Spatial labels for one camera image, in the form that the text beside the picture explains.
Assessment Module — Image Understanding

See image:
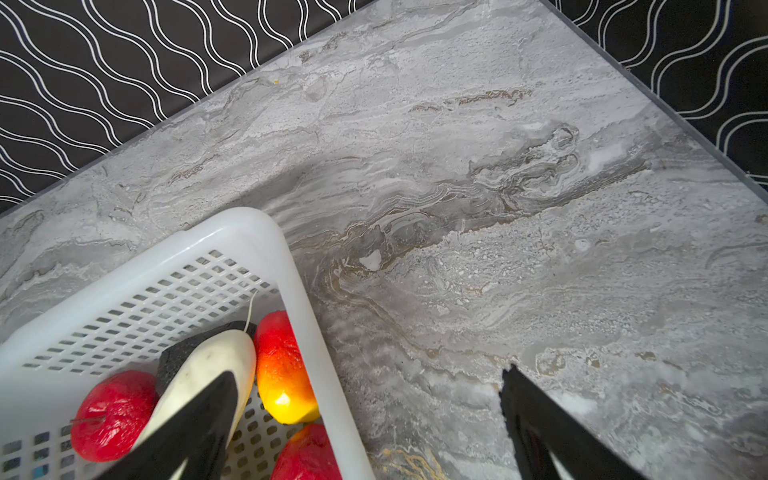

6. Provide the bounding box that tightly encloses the black toy avocado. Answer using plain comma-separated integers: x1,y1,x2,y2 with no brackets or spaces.
156,321,255,396

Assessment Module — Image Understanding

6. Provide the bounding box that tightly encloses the small red toy apple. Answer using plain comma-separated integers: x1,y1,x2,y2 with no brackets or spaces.
70,370,158,463

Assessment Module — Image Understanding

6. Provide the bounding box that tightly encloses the red toy fruit right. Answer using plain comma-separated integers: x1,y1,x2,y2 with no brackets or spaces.
270,424,342,480

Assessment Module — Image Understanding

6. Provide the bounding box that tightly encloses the white toy radish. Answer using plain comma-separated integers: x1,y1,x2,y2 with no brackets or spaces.
134,329,257,448

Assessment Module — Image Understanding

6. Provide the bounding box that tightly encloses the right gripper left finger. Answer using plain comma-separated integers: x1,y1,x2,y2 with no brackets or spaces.
99,371,238,479

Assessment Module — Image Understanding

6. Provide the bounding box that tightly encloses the white plastic perforated basket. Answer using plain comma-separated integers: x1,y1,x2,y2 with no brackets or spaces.
1,207,373,479

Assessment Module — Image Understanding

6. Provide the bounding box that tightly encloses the red yellow toy mango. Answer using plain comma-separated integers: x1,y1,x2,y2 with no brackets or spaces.
254,311,320,425

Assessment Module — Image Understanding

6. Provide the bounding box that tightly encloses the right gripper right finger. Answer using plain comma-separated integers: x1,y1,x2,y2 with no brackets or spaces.
499,364,643,479

